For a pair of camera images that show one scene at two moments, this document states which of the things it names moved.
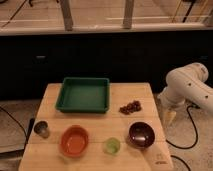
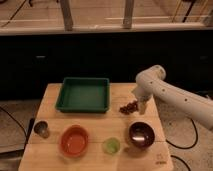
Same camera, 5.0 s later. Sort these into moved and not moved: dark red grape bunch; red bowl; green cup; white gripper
Moved: white gripper
Not moved: dark red grape bunch; green cup; red bowl
